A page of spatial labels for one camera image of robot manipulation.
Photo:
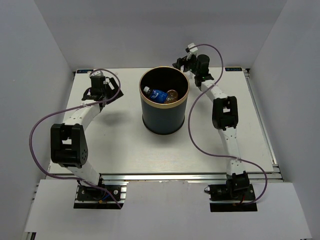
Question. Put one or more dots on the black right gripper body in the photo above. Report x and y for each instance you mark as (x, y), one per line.
(192, 61)

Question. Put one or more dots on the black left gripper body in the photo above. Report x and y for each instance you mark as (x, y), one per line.
(104, 92)

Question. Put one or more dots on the orange juice bottle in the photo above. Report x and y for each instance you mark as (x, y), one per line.
(172, 96)

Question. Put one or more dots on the clear bottle blue label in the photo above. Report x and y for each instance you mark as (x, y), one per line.
(156, 96)

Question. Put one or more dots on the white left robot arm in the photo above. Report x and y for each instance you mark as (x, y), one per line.
(68, 144)

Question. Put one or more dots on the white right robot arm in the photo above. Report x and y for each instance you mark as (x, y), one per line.
(224, 118)

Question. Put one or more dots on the dark blue round bin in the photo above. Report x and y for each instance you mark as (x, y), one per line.
(164, 118)

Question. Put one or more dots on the right blue corner sticker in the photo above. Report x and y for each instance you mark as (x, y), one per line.
(233, 69)

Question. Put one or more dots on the blue corner sticker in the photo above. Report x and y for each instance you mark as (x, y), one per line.
(84, 71)
(233, 69)

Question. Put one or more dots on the left blue corner sticker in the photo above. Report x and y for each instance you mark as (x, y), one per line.
(84, 71)

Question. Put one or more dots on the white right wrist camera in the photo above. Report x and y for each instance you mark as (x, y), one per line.
(191, 49)

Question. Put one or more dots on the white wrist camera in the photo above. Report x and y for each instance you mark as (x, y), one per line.
(191, 49)
(98, 73)

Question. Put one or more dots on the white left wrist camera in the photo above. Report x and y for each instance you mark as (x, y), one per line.
(98, 73)

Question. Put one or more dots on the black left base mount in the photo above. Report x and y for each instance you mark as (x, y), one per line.
(90, 198)

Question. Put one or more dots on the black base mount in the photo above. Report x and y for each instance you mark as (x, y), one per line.
(236, 195)
(90, 198)

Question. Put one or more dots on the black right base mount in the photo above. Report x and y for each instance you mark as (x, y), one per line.
(236, 195)

